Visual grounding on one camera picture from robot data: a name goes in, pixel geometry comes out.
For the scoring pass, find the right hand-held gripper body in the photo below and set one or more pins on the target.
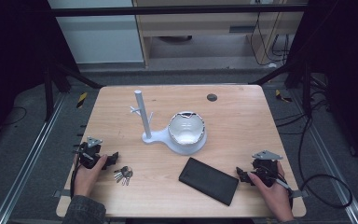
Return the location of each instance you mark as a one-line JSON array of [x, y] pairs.
[[265, 169]]

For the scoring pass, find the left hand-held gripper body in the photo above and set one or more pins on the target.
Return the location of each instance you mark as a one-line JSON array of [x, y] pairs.
[[88, 154]]

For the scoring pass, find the bunch of metal keys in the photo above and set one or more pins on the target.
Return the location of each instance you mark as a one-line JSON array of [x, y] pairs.
[[124, 174]]

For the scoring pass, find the black leather wallet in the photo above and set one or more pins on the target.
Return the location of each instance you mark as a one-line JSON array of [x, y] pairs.
[[209, 181]]

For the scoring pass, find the white stand with hooks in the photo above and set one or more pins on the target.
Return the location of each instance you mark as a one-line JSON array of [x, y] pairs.
[[144, 118]]

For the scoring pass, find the white bowl with silver rim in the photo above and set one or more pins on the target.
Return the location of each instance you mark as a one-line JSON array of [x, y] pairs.
[[186, 128]]

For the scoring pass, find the person's left hand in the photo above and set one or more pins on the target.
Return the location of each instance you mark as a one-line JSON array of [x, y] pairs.
[[87, 180]]

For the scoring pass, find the person's right hand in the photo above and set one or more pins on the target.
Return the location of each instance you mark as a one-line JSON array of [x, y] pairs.
[[276, 199]]

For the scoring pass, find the grey tape piece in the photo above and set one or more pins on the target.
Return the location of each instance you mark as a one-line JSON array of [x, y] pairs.
[[62, 193], [301, 193]]

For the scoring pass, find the yellow black striped tape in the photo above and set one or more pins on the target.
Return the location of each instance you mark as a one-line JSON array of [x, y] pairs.
[[81, 100], [281, 96]]

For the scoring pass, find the black metal stand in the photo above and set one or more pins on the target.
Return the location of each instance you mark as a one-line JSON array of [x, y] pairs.
[[48, 93], [306, 90]]

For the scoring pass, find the grey round table grommet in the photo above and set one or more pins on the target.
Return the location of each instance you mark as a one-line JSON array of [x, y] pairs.
[[212, 97]]

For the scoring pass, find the white cabinet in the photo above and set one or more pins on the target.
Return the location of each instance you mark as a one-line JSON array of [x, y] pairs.
[[99, 37]]

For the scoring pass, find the light wooden desk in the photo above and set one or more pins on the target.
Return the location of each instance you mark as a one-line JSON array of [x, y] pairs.
[[199, 23]]

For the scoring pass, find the aluminium floor rail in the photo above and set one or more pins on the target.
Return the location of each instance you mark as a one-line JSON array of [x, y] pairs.
[[28, 161], [332, 161]]

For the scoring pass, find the black horizontal frame bar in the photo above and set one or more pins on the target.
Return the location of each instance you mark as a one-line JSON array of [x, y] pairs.
[[167, 10]]

